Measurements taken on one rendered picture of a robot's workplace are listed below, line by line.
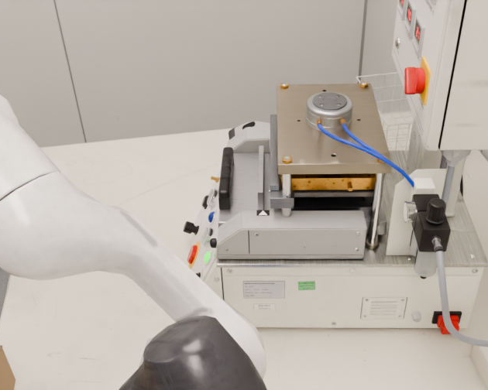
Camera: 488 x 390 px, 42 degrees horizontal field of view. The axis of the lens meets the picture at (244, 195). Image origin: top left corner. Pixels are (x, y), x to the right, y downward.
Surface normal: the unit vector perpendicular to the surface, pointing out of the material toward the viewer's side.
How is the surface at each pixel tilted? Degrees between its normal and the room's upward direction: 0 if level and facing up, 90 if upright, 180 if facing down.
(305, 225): 0
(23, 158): 36
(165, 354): 24
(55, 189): 47
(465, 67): 90
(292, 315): 90
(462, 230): 0
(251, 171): 0
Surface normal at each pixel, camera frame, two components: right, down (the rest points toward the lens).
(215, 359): 0.37, -0.29
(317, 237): -0.04, 0.61
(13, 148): 0.53, -0.57
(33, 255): 0.25, 0.51
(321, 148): -0.04, -0.79
